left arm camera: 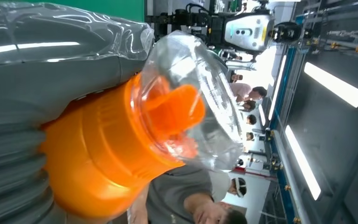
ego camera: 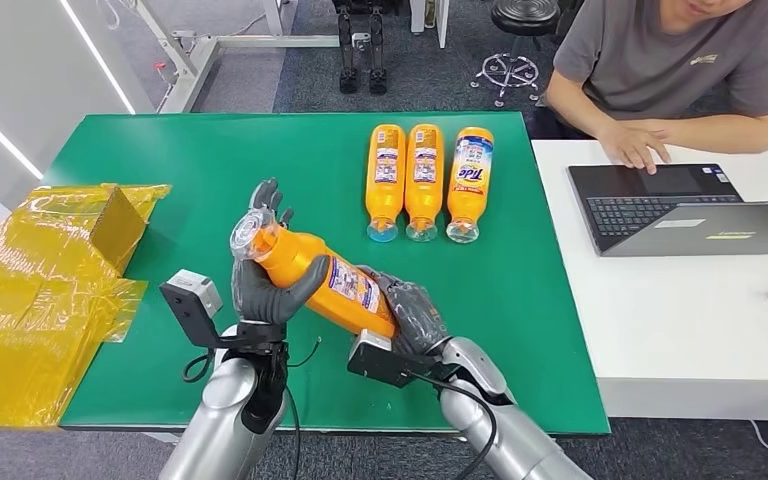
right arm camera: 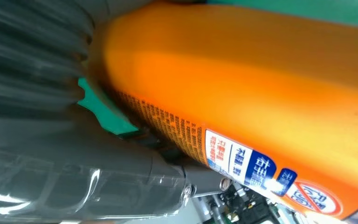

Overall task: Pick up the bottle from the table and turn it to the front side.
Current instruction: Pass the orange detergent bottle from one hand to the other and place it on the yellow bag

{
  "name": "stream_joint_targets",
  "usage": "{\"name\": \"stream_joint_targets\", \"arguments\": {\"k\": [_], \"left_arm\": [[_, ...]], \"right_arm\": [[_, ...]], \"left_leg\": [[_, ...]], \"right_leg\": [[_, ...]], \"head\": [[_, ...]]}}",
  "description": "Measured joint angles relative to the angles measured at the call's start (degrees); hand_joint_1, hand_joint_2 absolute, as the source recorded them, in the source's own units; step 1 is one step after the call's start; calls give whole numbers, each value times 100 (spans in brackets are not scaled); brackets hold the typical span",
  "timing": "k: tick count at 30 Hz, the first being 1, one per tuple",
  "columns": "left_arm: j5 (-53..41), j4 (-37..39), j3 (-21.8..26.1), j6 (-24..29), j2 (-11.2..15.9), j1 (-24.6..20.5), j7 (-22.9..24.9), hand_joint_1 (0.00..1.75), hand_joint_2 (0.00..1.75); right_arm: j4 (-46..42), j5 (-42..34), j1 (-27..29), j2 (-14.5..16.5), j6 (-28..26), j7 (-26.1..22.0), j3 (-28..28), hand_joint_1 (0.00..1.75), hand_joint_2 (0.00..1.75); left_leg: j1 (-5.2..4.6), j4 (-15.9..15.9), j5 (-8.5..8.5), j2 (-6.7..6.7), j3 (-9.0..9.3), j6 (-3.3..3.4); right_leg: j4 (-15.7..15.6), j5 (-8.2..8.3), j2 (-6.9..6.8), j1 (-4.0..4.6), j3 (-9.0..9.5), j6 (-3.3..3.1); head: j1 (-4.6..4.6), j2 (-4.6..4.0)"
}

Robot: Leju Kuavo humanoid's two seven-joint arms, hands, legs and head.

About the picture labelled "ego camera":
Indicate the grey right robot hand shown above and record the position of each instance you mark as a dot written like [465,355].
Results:
[417,318]

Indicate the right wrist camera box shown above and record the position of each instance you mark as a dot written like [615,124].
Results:
[377,358]

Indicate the person's right hand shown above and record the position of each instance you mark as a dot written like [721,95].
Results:
[636,149]

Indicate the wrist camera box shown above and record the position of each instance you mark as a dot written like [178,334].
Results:
[377,358]
[188,298]

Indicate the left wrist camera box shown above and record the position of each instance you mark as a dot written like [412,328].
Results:
[188,298]

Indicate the green table mat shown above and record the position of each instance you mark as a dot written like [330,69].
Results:
[225,152]

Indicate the person's right forearm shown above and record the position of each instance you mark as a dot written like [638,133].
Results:
[576,112]

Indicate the white desk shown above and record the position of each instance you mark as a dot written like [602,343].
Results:
[675,318]

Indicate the dark grey laptop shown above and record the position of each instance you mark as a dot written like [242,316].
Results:
[649,212]

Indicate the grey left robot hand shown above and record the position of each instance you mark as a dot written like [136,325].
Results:
[261,301]

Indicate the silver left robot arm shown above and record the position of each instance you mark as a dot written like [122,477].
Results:
[225,411]

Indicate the person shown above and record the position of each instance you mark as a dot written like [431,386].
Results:
[662,66]

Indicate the yellow taped cardboard box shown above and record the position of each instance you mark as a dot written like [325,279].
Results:
[33,298]

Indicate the orange Tide detergent bottle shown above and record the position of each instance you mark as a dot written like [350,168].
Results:
[469,205]

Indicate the white metal gantry frame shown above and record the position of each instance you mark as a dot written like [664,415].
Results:
[271,42]

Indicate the black round stool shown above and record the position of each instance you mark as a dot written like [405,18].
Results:
[523,13]

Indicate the silver black humanoid robot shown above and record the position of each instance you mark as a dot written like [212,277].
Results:
[349,81]

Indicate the orange detergent bottle clear cap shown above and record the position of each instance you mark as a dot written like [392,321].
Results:
[424,199]
[294,255]
[385,199]

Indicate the person's left forearm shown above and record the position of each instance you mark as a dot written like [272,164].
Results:
[722,136]

